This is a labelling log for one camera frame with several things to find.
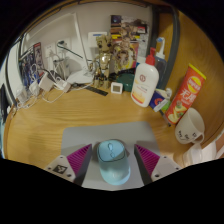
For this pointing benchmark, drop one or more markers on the small white cube clock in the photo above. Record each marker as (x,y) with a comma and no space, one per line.
(116,87)

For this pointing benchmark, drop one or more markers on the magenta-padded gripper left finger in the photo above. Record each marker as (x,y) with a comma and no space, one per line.
(63,166)

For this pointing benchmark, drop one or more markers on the red chips can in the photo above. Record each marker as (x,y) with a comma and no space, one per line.
(185,96)

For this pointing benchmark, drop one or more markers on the black flat bar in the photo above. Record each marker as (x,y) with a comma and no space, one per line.
(96,90)

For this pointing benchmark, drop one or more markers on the white plastic lid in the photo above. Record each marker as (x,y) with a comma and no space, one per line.
(206,151)

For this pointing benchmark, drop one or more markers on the light blue computer mouse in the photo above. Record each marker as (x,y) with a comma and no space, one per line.
(114,163)

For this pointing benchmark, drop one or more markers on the white charger block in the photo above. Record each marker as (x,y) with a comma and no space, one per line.
(45,82)

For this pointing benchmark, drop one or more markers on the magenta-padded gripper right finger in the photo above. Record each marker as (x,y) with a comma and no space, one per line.
(163,166)

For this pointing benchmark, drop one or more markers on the grey mouse pad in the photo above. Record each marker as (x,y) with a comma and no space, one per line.
(110,131)

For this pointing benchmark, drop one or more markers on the small white charger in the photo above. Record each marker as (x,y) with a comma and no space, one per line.
(63,85)

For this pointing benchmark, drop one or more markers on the brown tree figurine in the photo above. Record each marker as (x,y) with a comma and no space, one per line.
(104,61)

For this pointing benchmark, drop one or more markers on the white mug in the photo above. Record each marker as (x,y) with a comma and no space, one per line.
(190,125)

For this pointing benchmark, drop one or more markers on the grey metal desk frame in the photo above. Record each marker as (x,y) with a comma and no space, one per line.
(173,50)

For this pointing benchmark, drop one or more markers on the robot model kit box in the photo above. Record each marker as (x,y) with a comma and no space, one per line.
(31,61)

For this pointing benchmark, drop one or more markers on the white lotion pump bottle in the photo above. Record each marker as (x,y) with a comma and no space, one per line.
(145,83)

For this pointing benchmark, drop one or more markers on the small blue box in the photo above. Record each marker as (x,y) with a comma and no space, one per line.
(158,101)

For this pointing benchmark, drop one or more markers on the white wall socket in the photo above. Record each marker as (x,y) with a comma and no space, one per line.
(56,46)

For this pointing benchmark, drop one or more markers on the clear spray bottle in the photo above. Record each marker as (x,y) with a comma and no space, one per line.
(160,61)

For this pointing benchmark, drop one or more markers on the white wall box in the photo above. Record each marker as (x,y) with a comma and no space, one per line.
(97,38)

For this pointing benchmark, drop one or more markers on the stack of colourful boxes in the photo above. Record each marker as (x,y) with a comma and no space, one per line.
(133,30)

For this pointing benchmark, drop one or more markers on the clear plastic dome container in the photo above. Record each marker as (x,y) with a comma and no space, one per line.
(22,95)

